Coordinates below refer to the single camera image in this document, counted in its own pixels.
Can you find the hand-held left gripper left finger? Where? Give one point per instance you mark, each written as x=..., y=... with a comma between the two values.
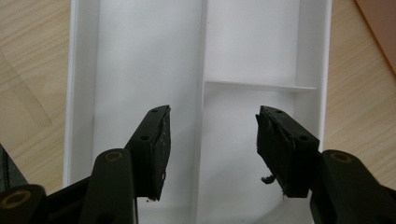
x=152, y=155

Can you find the white divided tray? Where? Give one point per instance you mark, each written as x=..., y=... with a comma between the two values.
x=149, y=62

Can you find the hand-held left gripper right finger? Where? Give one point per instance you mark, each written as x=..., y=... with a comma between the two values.
x=283, y=155

